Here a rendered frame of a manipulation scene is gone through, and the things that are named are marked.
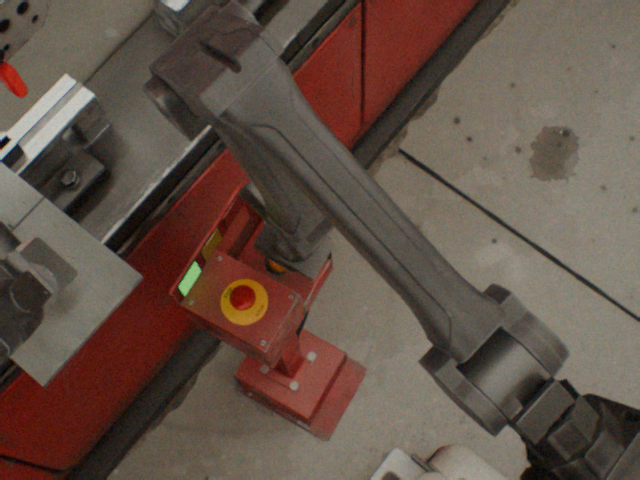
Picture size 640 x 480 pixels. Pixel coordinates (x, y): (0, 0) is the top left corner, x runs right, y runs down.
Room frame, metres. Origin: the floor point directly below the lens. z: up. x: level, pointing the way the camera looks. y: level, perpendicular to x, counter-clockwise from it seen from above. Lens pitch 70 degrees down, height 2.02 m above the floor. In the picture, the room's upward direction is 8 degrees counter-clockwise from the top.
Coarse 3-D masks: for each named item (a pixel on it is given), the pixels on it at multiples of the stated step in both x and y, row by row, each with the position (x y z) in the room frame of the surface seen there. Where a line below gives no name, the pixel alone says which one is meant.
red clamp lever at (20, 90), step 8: (0, 56) 0.55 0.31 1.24; (0, 64) 0.56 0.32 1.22; (8, 64) 0.56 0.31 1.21; (0, 72) 0.55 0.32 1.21; (8, 72) 0.55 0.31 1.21; (16, 72) 0.56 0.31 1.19; (0, 80) 0.56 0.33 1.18; (8, 80) 0.55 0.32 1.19; (16, 80) 0.56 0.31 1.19; (8, 88) 0.56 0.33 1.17; (16, 88) 0.55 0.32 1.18; (24, 88) 0.56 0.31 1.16; (24, 96) 0.55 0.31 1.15
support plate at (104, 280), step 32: (0, 192) 0.51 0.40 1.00; (32, 192) 0.50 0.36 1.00; (32, 224) 0.46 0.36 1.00; (64, 224) 0.45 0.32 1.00; (64, 256) 0.41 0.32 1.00; (96, 256) 0.40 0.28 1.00; (96, 288) 0.36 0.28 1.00; (128, 288) 0.35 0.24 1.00; (64, 320) 0.32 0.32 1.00; (96, 320) 0.32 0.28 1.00; (32, 352) 0.29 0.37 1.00; (64, 352) 0.28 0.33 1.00
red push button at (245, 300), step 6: (234, 288) 0.39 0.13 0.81; (240, 288) 0.39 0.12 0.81; (246, 288) 0.39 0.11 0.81; (234, 294) 0.38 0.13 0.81; (240, 294) 0.38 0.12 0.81; (246, 294) 0.38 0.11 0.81; (252, 294) 0.38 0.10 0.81; (234, 300) 0.37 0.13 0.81; (240, 300) 0.37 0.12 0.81; (246, 300) 0.37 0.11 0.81; (252, 300) 0.37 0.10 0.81; (234, 306) 0.37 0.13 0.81; (240, 306) 0.36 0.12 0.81; (246, 306) 0.36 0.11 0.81
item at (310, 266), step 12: (264, 228) 0.45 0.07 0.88; (264, 240) 0.44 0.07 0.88; (324, 240) 0.43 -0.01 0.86; (276, 252) 0.42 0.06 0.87; (312, 252) 0.41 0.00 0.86; (324, 252) 0.41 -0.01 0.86; (288, 264) 0.40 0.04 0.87; (300, 264) 0.40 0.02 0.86; (312, 264) 0.40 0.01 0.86; (312, 276) 0.38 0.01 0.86
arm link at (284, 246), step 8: (248, 184) 0.47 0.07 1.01; (240, 192) 0.47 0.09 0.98; (248, 192) 0.46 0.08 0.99; (256, 192) 0.46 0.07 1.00; (248, 200) 0.46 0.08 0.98; (256, 200) 0.45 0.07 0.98; (256, 208) 0.45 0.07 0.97; (264, 208) 0.44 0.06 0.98; (264, 216) 0.44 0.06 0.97; (280, 240) 0.37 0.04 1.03; (280, 248) 0.37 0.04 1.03; (288, 248) 0.36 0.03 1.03; (288, 256) 0.36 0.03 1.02
